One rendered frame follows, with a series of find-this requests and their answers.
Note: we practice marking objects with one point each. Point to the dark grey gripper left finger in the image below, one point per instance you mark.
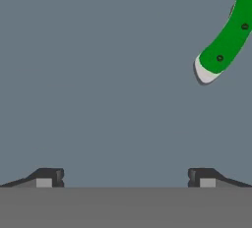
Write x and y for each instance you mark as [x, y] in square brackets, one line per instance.
[49, 174]

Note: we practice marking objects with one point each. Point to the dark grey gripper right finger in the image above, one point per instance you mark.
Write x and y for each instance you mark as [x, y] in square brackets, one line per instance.
[203, 174]

